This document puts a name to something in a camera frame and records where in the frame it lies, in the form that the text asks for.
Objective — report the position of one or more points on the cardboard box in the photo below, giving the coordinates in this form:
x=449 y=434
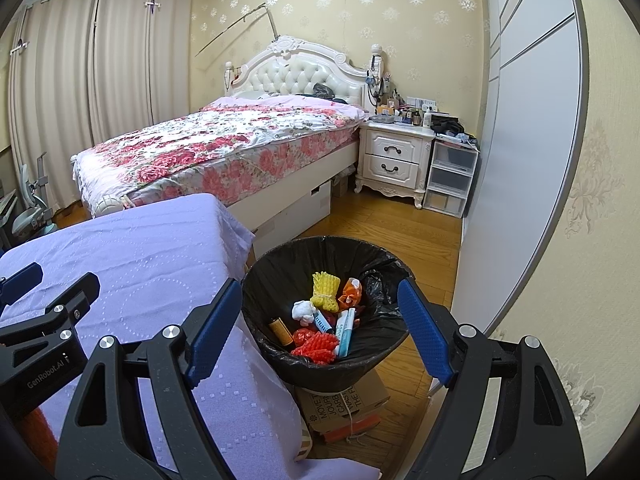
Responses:
x=350 y=395

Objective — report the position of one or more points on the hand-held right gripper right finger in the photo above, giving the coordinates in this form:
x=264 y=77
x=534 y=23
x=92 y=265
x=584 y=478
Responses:
x=425 y=335

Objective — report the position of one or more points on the pile of dark items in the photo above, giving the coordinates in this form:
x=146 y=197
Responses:
x=447 y=125

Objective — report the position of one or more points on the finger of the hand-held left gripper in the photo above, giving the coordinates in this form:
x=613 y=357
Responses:
x=22 y=277
x=75 y=297

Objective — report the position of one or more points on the white wall socket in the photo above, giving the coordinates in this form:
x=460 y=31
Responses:
x=422 y=102

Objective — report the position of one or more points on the black bin with black bag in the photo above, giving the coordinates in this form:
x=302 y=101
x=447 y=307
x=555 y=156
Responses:
x=300 y=270

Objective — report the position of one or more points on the thin metal pole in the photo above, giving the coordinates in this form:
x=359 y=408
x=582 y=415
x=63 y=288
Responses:
x=235 y=26

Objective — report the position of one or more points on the dark cloth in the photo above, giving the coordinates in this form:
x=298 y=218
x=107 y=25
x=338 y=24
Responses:
x=322 y=90

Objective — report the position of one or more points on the white sliding wardrobe door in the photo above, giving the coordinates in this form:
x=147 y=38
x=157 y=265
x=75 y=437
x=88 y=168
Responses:
x=525 y=135

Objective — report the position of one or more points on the floral bedspread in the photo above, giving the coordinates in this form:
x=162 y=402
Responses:
x=225 y=140

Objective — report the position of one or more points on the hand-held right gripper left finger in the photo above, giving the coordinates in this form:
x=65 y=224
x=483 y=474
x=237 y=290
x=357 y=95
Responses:
x=212 y=335

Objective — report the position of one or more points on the red flat box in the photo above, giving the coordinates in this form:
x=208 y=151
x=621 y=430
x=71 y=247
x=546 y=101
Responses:
x=360 y=425

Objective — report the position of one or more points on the red foam fruit net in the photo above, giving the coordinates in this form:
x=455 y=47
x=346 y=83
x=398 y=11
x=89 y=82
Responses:
x=320 y=349

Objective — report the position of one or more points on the bed with floral cover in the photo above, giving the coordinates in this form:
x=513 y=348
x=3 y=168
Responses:
x=295 y=72

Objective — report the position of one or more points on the yellow foam fruit net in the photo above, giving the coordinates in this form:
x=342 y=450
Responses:
x=325 y=292

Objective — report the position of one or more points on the clear plastic drawer unit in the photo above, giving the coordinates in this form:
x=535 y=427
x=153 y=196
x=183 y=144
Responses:
x=450 y=180

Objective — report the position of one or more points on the beige curtain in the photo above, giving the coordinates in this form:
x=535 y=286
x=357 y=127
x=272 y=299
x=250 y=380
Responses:
x=55 y=100
x=140 y=60

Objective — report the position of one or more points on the orange thread spool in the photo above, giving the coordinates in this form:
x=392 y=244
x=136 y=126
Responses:
x=281 y=332

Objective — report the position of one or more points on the white curtain clip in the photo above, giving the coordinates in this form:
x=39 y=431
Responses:
x=152 y=5
x=20 y=47

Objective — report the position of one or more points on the cluster of small bottles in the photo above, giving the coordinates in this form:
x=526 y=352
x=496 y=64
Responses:
x=400 y=115

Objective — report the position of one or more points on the orange plastic wrapper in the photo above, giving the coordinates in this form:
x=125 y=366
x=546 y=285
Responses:
x=351 y=292

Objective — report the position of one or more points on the white nightstand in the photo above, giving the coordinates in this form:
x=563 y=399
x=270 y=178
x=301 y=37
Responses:
x=392 y=160

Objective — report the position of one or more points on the purple cloth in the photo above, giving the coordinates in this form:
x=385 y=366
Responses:
x=150 y=240

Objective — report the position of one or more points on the light blue packet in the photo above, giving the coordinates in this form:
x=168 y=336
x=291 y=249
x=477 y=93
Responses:
x=324 y=322

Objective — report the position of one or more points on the white tube with teal end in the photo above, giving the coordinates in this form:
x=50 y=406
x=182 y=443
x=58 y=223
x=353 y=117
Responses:
x=345 y=332

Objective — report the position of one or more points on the white tissue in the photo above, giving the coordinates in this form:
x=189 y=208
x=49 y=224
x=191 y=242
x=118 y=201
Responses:
x=302 y=310

